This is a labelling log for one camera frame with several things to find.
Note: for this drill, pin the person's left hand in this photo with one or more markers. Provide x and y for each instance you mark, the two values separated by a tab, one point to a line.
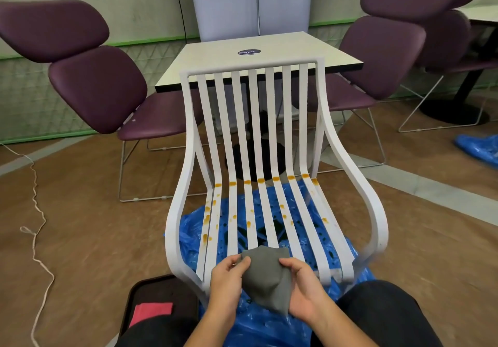
225	288

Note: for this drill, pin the blue plastic sheet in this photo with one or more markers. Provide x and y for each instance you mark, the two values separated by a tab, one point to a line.
478	148
256	329

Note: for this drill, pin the person's left forearm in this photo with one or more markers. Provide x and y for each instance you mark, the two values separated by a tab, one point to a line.
210	331

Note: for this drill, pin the black round table base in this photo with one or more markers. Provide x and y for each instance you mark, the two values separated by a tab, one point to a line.
451	111
260	164

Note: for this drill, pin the pink cloth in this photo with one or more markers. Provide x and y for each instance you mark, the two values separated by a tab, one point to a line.
151	313

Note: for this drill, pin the purple lounge chair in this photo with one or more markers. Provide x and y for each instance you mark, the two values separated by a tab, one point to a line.
381	55
443	39
97	86

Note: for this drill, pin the round dark sticker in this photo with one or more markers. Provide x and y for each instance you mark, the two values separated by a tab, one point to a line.
249	52

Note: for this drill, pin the person's right hand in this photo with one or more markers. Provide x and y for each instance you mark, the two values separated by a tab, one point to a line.
307	292

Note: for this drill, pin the white slatted chair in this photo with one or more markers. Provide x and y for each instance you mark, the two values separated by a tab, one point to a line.
378	218

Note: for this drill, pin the person's right forearm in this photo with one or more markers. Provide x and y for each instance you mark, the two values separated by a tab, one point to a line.
342	331

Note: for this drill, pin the dark brown tray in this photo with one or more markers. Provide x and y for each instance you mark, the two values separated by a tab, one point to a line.
163	290

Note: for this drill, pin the grey cleaning cloth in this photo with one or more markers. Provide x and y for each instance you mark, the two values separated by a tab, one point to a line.
264	276

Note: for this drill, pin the cream square table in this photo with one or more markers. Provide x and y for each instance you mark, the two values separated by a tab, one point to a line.
210	59
482	12

